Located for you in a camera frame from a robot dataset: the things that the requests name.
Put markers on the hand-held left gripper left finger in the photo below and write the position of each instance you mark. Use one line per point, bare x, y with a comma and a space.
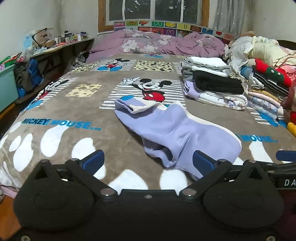
93, 160

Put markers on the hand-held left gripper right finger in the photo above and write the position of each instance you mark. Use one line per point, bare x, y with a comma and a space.
203, 161

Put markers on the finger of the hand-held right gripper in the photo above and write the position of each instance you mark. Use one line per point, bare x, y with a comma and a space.
286, 155

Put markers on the lavender pants with cream stripe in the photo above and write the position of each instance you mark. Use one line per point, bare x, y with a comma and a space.
185, 129

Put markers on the black and white clothes heap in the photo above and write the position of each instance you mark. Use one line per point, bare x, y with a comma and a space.
79, 59

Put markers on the pile of cream clothes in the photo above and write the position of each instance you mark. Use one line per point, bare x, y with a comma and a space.
261, 48

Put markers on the pile of colourful clothes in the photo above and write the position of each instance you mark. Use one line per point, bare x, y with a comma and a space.
9, 60

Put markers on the printed cartoon blanket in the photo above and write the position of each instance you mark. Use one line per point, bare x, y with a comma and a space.
81, 111

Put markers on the blue sequin folded garment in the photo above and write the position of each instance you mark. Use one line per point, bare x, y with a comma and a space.
266, 104

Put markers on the mustard folded garment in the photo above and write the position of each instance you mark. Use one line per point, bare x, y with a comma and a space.
271, 97

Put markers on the white floral folded garment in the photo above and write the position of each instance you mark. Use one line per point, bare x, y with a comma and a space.
219, 98

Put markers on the pink folded garment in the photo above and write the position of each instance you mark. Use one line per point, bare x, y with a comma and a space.
257, 92

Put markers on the black striped folded garment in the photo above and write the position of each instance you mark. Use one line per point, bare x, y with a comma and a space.
270, 84

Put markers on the red green plush garment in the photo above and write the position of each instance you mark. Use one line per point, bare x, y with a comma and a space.
270, 71

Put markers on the grey white folded garment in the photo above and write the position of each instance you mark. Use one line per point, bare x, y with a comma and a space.
208, 63

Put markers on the black and blue bag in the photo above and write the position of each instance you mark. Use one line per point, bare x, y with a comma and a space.
34, 69

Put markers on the teal storage box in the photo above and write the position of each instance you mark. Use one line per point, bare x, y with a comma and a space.
8, 85

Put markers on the dark wooden desk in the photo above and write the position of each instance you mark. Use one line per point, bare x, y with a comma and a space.
67, 49

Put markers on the purple floral duvet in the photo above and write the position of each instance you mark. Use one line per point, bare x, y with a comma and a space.
161, 44

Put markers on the desk clutter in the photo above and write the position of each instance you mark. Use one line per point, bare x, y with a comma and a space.
71, 37

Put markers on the cardboard box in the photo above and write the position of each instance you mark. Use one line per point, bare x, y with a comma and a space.
48, 36

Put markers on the colourful patterned headboard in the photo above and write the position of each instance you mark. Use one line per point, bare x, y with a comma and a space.
171, 31

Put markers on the black desk lamp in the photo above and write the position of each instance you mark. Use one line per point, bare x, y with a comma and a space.
39, 32

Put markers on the pale patterned curtain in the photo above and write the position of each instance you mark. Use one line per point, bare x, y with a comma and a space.
231, 16

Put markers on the wooden framed window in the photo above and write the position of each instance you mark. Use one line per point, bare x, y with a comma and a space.
138, 9

